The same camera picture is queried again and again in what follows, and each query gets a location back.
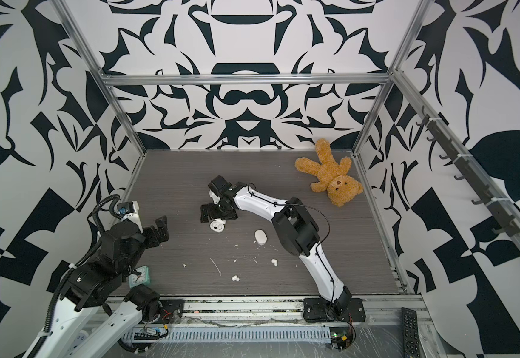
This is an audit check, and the white earbud charging case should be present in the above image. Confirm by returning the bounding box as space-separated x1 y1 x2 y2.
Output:
209 219 226 234

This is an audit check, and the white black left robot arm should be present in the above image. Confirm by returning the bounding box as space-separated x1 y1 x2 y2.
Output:
24 194 170 357

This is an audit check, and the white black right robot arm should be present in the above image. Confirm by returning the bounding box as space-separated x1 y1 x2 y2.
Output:
201 175 352 316

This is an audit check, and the teal white small object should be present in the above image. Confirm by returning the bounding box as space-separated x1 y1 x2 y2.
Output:
128 266 151 288

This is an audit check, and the green circuit board left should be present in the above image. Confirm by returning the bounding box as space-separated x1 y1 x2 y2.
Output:
133 325 169 340

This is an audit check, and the green circuit board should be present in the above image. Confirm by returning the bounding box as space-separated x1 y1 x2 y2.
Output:
331 326 356 351
133 325 169 340

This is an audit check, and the brown teddy bear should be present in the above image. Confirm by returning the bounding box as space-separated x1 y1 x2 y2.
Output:
294 139 364 207

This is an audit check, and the green circuit board right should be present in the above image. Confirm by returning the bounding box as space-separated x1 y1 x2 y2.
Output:
331 326 356 351

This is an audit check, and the black remote control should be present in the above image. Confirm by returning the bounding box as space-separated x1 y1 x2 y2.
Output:
401 307 421 358

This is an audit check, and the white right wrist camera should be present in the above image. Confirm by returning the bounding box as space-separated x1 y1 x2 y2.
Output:
209 190 220 204

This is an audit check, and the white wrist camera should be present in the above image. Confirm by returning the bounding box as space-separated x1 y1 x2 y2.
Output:
116 201 143 231
209 190 220 204

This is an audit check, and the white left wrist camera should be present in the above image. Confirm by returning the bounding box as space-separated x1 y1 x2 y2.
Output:
116 201 143 231

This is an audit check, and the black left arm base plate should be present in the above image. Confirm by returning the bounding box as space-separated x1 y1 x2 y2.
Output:
158 299 185 322

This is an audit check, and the aluminium mounting rail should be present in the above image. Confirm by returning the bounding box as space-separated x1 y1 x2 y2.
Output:
98 294 426 325

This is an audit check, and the white slotted cable duct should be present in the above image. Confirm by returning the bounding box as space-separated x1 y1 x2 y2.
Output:
122 326 332 344

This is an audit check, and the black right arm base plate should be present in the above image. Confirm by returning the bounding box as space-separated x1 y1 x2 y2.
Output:
303 298 367 323

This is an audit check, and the black wall hook rack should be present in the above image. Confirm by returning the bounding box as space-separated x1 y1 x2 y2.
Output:
418 113 520 237

